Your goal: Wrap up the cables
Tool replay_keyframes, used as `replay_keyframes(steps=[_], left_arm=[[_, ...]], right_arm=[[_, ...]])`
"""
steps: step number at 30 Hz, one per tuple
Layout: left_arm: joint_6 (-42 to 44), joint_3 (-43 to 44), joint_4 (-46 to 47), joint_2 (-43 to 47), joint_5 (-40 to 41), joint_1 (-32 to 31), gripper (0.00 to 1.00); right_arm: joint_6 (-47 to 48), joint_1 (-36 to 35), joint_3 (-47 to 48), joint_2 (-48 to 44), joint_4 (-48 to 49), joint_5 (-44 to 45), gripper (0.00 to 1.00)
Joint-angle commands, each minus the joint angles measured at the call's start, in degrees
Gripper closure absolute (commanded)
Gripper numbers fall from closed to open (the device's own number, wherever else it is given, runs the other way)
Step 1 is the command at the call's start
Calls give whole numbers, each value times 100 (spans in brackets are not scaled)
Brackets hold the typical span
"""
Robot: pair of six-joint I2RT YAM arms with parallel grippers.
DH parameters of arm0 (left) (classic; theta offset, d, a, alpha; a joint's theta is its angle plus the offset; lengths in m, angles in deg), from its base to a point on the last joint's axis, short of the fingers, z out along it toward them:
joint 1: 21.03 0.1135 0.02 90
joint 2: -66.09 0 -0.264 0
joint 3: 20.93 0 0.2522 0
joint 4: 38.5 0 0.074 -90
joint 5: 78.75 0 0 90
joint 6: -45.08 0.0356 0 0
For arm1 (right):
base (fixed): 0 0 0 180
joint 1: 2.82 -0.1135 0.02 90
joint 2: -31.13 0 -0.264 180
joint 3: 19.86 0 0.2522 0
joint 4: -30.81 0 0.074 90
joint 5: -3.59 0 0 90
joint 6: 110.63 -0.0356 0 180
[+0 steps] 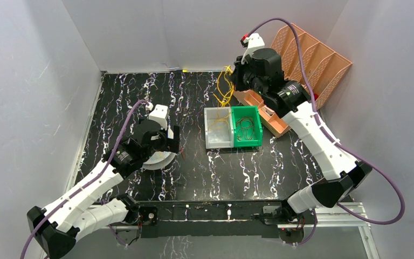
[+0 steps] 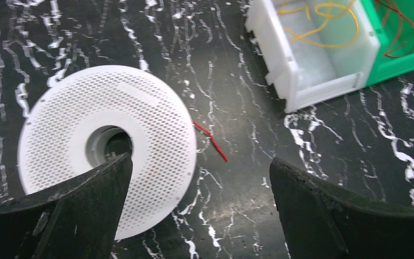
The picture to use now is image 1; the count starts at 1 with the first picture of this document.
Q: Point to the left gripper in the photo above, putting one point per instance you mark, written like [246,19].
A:
[173,143]

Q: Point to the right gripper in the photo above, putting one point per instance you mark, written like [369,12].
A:
[239,69]

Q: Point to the white perforated cable spool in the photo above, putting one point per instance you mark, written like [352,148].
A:
[159,160]

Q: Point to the white plastic bin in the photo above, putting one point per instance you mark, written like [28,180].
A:
[218,127]

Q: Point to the green plastic bin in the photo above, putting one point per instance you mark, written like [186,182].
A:
[247,128]

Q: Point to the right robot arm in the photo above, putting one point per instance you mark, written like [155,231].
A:
[342,173]

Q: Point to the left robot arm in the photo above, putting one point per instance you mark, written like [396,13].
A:
[58,226]

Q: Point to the peach file organizer rack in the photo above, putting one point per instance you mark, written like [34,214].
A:
[324,69]

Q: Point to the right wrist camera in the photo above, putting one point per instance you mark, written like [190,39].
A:
[251,42]

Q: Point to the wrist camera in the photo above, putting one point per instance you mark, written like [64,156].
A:
[160,115]
[251,42]

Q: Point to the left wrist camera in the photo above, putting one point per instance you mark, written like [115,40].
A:
[160,115]

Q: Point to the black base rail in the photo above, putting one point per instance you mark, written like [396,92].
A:
[236,218]

